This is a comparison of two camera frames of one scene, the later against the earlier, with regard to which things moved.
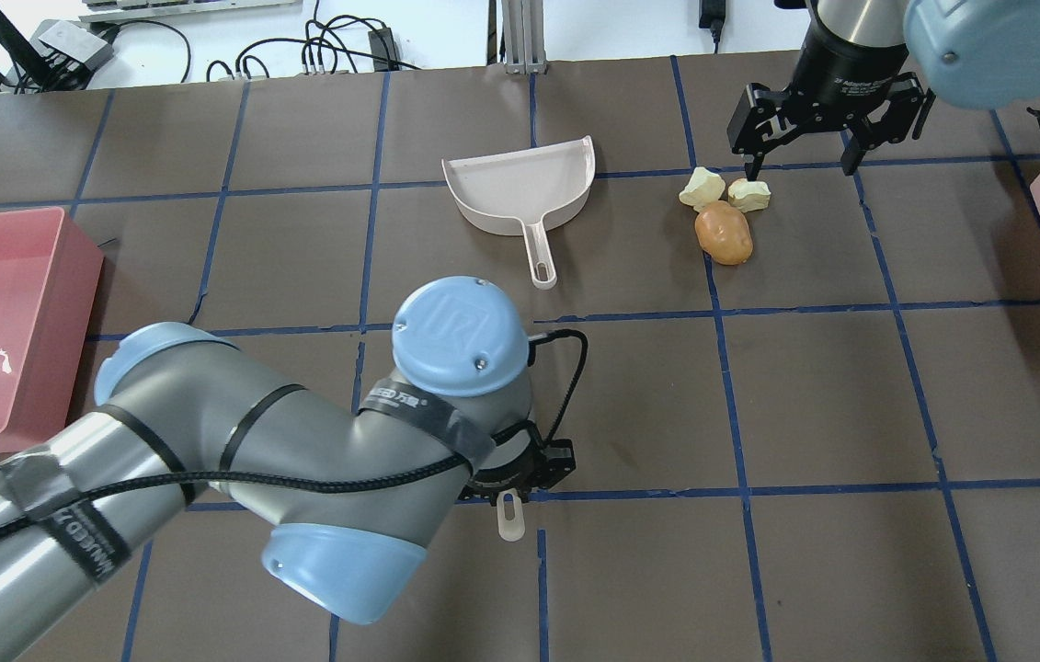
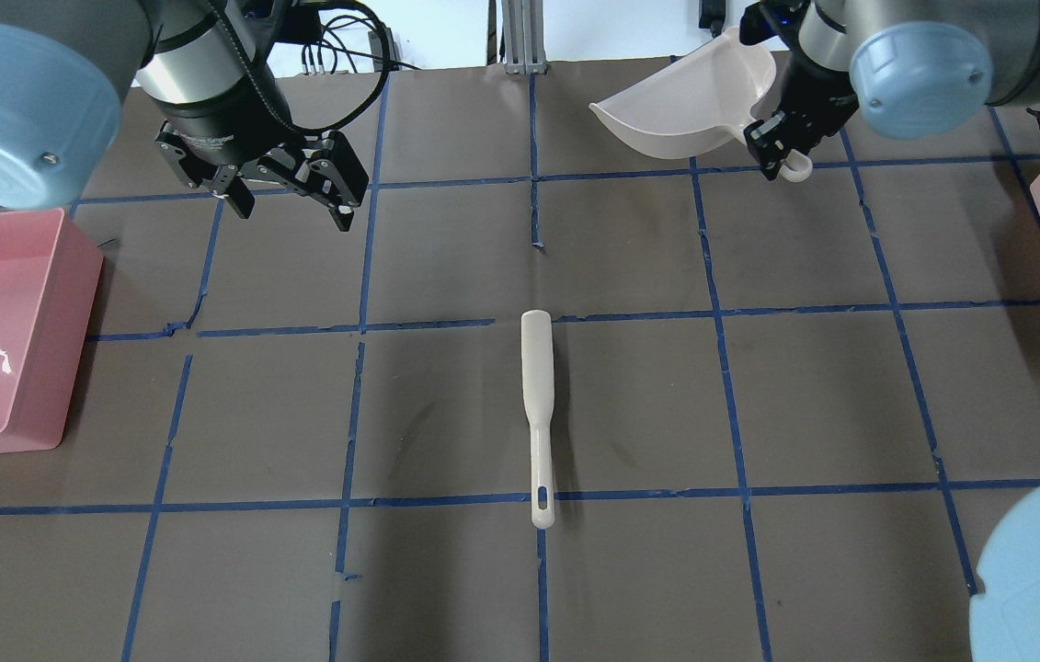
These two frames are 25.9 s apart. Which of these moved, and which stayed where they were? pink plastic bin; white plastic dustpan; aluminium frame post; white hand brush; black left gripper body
Moved: white plastic dustpan; white hand brush; black left gripper body
Stayed: aluminium frame post; pink plastic bin
